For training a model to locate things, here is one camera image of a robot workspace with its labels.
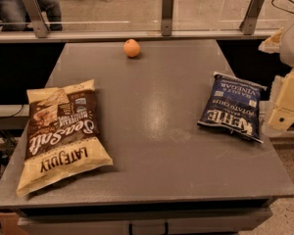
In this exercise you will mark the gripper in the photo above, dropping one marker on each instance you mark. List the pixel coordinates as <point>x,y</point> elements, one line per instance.
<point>293,46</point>

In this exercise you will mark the brown Late July chip bag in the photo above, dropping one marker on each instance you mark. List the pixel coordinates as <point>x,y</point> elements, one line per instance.
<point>62,136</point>

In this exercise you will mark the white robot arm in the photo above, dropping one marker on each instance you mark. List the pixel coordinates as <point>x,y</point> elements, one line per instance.
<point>281,42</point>

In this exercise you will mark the blue Kettle chip bag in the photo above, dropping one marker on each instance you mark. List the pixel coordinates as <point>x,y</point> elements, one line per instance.
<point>234,104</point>

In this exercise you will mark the grey table drawer front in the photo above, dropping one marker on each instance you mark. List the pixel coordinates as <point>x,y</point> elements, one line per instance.
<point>212,222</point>

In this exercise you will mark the orange fruit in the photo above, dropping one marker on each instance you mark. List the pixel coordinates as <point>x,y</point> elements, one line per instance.
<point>131,48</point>

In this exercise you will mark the seated person in jeans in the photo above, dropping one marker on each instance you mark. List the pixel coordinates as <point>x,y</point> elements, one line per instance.
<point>13,14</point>

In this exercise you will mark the right metal bracket post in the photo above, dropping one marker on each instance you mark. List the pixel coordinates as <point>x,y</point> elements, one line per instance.
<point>248,25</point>

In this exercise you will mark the metal bracket post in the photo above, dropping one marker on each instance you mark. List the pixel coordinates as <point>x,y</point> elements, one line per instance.
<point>248,25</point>
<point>38,24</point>
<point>166,20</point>

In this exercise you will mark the metal rail barrier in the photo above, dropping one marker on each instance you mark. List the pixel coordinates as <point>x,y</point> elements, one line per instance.
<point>96,36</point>

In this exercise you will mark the middle metal bracket post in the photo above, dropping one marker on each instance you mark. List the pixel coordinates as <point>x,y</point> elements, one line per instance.
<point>166,20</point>

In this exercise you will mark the left metal bracket post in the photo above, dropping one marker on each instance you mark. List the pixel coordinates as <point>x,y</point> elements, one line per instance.
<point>38,24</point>

